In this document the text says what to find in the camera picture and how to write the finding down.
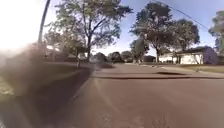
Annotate wide dark tree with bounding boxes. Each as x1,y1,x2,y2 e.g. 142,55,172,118
129,1,201,65

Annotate small tree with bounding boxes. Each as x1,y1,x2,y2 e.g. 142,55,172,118
129,36,151,64

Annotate white house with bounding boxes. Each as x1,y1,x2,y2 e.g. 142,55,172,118
157,45,221,66

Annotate row of bushes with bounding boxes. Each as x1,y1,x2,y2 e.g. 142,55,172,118
91,50,135,64

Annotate overhead wires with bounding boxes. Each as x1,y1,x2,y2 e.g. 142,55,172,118
159,1,212,32

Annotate leaning pole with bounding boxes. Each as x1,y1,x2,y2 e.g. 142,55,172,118
36,0,53,47

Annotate grass verge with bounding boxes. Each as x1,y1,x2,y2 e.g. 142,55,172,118
145,63,224,75
0,61,95,98

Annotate grey asphalt road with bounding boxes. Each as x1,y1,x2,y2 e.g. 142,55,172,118
46,63,224,128

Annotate tall leafy tree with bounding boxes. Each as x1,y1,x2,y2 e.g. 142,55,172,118
44,0,133,63

